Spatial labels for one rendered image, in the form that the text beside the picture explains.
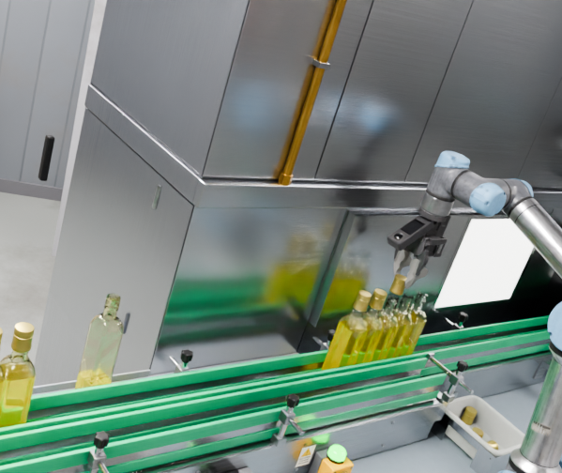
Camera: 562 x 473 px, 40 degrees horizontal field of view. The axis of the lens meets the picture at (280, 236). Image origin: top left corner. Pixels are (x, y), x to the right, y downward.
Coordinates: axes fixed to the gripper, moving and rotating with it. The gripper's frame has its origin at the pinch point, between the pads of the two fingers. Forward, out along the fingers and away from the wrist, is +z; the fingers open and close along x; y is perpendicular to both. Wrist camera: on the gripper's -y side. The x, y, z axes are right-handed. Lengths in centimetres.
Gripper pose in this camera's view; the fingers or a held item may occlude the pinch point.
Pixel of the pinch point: (401, 280)
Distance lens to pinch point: 202.1
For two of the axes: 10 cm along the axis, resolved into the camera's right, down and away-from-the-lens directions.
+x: -5.6, -4.7, 6.8
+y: 7.8, -0.2, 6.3
